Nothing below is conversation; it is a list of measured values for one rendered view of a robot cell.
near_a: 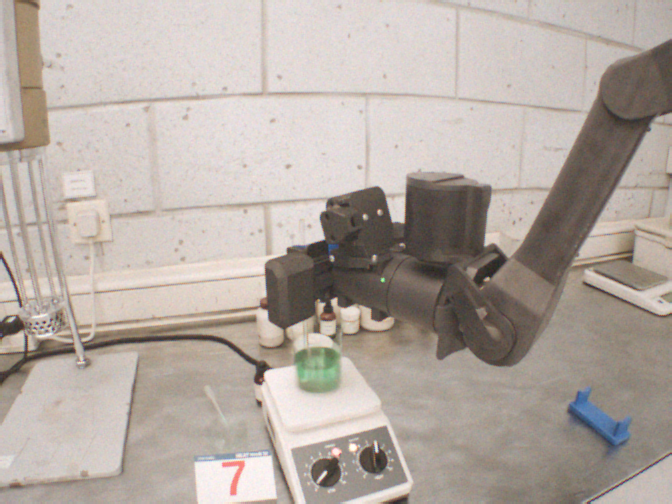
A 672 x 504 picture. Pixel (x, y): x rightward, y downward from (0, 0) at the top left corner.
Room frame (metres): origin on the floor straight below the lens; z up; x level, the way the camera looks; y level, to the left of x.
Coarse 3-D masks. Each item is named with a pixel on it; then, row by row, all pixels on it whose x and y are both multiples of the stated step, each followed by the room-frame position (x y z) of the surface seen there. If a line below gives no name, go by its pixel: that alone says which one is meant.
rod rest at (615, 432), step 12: (576, 396) 0.47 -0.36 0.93; (588, 396) 0.47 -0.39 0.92; (576, 408) 0.46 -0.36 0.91; (588, 408) 0.45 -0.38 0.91; (588, 420) 0.43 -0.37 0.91; (600, 420) 0.42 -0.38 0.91; (612, 420) 0.42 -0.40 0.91; (624, 420) 0.39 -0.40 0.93; (600, 432) 0.41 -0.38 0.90; (612, 432) 0.40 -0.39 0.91; (624, 432) 0.39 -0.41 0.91
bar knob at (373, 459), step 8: (368, 448) 0.36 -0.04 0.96; (376, 448) 0.35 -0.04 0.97; (360, 456) 0.35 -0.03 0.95; (368, 456) 0.35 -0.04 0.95; (376, 456) 0.34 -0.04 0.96; (384, 456) 0.35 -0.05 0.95; (360, 464) 0.34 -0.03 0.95; (368, 464) 0.34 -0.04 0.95; (376, 464) 0.33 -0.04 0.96; (384, 464) 0.34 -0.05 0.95; (376, 472) 0.33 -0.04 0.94
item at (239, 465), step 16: (208, 464) 0.35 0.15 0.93; (224, 464) 0.35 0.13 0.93; (240, 464) 0.35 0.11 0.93; (256, 464) 0.36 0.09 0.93; (208, 480) 0.33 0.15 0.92; (224, 480) 0.34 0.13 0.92; (240, 480) 0.34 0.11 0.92; (256, 480) 0.34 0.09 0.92; (208, 496) 0.32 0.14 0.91; (224, 496) 0.32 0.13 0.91; (240, 496) 0.32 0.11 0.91
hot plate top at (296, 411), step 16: (288, 368) 0.48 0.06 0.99; (352, 368) 0.48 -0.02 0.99; (272, 384) 0.44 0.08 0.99; (288, 384) 0.44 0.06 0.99; (352, 384) 0.44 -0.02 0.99; (368, 384) 0.44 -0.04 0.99; (272, 400) 0.42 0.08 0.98; (288, 400) 0.41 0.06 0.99; (304, 400) 0.41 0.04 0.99; (320, 400) 0.41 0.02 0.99; (336, 400) 0.41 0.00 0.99; (352, 400) 0.41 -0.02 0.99; (368, 400) 0.41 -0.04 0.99; (288, 416) 0.38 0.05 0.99; (304, 416) 0.38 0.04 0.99; (320, 416) 0.38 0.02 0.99; (336, 416) 0.38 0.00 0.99; (352, 416) 0.39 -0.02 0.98
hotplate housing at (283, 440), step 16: (272, 416) 0.40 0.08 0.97; (368, 416) 0.40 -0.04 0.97; (384, 416) 0.40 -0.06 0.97; (272, 432) 0.41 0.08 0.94; (288, 432) 0.37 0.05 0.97; (304, 432) 0.37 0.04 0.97; (320, 432) 0.37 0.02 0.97; (336, 432) 0.37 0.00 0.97; (352, 432) 0.38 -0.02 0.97; (288, 448) 0.35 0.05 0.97; (288, 464) 0.34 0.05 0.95; (288, 480) 0.34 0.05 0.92; (368, 496) 0.31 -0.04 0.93; (384, 496) 0.32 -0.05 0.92; (400, 496) 0.33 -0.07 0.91
